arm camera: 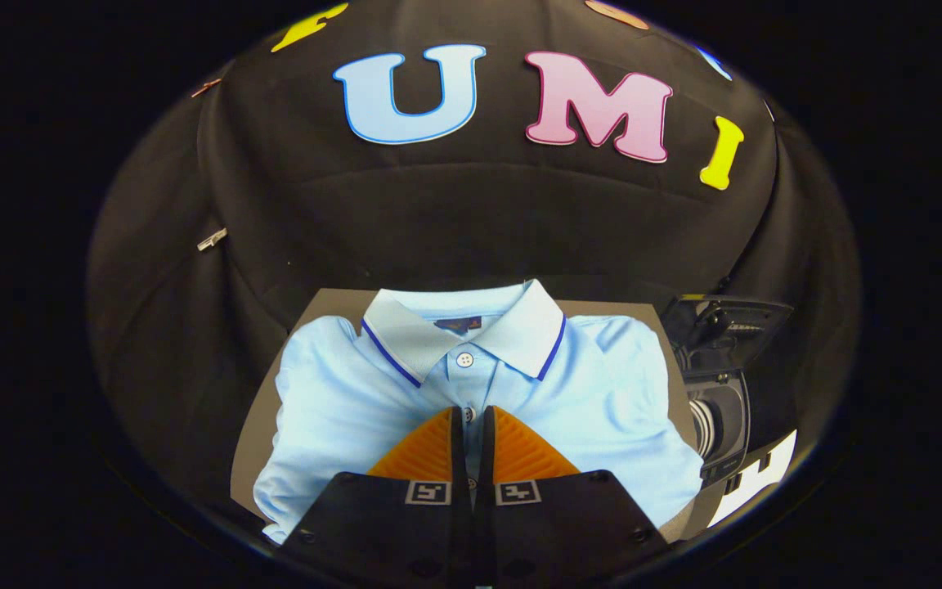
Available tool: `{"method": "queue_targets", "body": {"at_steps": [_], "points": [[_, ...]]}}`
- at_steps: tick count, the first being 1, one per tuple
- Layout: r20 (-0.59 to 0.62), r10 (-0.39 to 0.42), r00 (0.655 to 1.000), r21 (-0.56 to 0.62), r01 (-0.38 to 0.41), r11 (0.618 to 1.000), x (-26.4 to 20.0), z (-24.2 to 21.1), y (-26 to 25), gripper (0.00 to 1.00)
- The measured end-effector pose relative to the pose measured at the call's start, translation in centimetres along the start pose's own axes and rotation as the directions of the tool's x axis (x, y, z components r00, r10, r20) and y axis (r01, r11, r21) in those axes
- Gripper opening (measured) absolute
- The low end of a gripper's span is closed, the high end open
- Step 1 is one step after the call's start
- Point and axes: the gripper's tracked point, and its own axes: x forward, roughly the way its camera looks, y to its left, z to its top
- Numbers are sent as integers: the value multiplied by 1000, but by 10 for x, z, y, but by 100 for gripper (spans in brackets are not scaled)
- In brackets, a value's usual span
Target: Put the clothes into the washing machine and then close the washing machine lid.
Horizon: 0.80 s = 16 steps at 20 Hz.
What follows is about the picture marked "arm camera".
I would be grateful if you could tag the silver clip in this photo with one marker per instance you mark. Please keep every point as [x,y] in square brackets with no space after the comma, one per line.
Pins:
[212,239]

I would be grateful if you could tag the copper clip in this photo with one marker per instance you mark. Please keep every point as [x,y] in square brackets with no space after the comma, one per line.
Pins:
[206,87]

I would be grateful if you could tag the white printed panel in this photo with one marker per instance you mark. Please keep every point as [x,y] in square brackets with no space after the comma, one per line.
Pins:
[765,474]

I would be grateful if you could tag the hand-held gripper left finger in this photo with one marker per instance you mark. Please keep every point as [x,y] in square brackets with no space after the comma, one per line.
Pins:
[457,450]

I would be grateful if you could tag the light blue polo shirt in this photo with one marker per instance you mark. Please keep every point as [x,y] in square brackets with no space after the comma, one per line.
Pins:
[340,409]

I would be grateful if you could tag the grey washing machine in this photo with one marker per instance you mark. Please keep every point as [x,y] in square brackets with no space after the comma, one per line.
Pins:
[733,409]

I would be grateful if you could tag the dark washing machine lid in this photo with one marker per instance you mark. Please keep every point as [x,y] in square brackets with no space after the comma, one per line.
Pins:
[753,327]

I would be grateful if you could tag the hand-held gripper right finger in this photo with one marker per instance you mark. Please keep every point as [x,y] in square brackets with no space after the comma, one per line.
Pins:
[486,450]

